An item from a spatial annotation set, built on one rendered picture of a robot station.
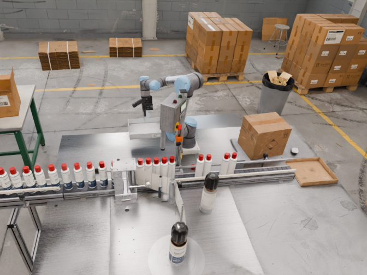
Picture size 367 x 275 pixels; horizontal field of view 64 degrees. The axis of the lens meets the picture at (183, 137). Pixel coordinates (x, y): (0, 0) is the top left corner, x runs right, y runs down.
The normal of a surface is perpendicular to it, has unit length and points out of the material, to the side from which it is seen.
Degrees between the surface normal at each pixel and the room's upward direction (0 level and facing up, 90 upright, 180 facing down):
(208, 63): 87
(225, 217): 0
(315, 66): 90
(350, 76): 87
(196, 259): 0
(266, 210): 0
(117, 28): 90
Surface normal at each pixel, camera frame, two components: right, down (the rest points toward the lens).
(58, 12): 0.23, 0.61
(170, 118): -0.41, 0.53
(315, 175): 0.07, -0.79
